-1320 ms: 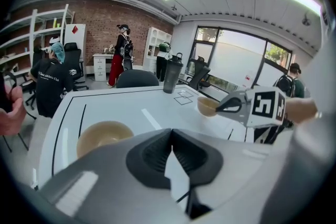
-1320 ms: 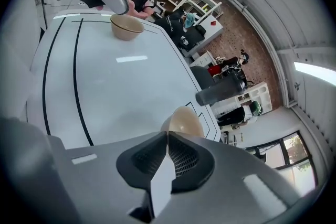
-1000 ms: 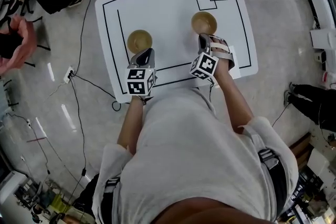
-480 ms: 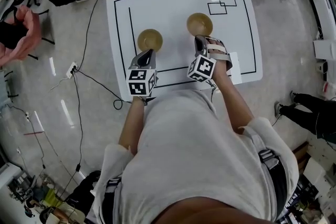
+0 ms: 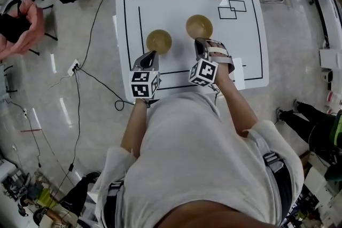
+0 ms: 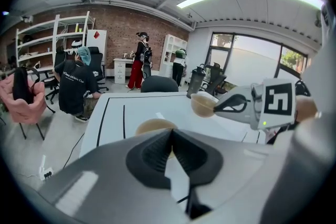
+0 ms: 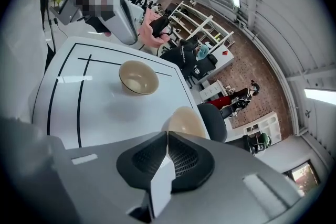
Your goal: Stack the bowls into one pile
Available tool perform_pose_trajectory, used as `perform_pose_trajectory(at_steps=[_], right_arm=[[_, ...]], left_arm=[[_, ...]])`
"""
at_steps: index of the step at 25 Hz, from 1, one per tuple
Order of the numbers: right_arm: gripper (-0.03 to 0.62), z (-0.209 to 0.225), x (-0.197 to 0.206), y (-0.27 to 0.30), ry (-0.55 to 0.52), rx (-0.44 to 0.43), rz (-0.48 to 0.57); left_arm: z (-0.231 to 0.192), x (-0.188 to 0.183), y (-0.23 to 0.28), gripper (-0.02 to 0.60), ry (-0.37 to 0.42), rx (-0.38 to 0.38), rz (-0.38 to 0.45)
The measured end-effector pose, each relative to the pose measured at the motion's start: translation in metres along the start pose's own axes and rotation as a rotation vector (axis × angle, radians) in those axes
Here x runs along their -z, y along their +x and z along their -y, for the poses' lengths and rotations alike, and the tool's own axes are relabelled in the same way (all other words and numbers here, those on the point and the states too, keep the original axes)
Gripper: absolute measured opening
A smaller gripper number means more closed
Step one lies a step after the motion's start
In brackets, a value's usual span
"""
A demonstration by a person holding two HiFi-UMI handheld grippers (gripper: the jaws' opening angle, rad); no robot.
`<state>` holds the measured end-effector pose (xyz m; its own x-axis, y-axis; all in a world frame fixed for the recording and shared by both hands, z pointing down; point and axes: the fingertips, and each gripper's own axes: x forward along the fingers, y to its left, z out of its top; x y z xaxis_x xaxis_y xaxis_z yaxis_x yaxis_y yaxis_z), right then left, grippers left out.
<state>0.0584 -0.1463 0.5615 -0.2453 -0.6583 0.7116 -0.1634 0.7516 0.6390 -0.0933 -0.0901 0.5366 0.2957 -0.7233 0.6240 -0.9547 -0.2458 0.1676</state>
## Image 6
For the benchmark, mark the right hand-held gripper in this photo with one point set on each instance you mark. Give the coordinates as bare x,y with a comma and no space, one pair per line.
278,102

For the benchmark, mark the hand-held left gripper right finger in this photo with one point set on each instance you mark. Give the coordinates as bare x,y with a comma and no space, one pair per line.
236,170

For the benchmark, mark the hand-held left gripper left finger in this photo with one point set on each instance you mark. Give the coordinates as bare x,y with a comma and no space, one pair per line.
105,173

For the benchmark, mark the brown bowl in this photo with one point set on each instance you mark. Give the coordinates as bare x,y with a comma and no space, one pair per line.
143,131
200,106
155,123

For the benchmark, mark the person's right forearm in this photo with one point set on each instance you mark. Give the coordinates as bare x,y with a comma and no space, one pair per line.
305,108

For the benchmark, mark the black office chair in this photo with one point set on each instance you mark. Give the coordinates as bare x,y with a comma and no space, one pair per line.
97,60
215,78

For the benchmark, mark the black shaker bottle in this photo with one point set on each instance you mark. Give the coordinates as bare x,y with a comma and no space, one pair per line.
195,84

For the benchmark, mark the black framed window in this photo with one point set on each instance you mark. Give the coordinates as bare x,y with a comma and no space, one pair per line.
252,60

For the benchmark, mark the white power strip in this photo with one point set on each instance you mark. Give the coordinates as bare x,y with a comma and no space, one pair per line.
46,171

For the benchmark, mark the white bookcase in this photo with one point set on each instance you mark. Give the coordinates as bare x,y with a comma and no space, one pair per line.
170,44

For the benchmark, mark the pink chair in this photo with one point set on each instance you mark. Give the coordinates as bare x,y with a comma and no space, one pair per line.
23,110

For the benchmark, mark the white drawer desk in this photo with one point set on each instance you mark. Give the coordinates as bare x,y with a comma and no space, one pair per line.
120,70

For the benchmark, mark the white tall cabinet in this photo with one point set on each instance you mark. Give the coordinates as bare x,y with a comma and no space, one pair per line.
98,42

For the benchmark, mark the white metal shelf rack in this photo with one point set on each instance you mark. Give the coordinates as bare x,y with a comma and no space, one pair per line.
55,34

